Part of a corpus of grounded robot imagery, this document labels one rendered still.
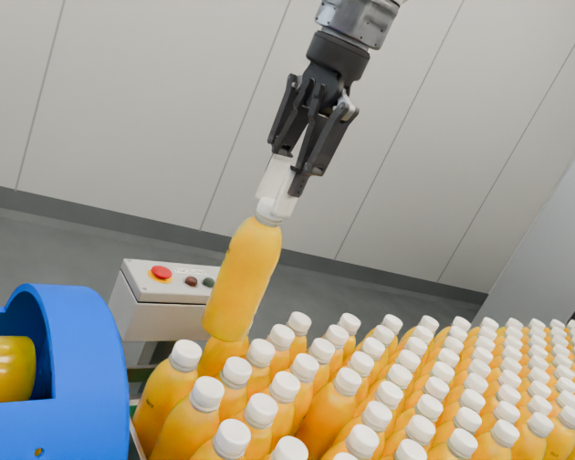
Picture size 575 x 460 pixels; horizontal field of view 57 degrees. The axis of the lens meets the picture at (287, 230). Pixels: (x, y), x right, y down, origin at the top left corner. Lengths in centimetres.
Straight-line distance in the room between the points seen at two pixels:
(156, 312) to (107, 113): 246
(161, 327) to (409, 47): 317
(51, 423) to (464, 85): 392
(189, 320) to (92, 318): 42
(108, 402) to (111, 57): 281
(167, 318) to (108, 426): 44
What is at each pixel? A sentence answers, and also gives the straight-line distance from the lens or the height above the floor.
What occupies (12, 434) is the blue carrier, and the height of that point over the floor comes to 119.
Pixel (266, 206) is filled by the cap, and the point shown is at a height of 133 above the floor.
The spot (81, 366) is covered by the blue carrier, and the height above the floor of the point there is 122.
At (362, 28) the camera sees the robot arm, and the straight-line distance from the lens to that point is 65.
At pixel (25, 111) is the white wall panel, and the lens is 328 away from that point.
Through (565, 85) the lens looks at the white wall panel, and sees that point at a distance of 488.
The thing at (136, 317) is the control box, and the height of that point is 105.
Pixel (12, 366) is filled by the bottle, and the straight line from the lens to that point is 60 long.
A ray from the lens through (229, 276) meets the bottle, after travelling 73.
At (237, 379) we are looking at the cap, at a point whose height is 110.
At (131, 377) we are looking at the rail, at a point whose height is 96.
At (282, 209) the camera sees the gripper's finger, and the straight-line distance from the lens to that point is 70.
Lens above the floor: 153
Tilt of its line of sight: 19 degrees down
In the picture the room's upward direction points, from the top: 24 degrees clockwise
